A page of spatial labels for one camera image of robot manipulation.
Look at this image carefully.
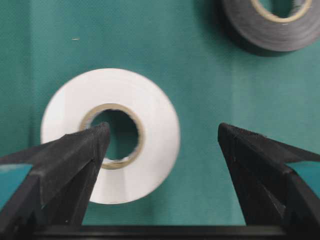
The white tape roll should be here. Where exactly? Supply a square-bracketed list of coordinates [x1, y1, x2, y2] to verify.
[40, 68, 181, 205]

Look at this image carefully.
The black tape roll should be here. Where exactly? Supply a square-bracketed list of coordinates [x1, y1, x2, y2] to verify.
[222, 0, 320, 52]

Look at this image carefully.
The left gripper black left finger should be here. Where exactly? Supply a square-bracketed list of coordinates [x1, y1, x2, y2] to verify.
[0, 122, 110, 240]

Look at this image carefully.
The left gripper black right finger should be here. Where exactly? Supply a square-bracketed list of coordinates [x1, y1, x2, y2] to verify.
[217, 123, 320, 240]

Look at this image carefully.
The green table cloth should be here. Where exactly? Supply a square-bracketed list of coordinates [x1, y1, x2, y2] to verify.
[0, 0, 320, 225]

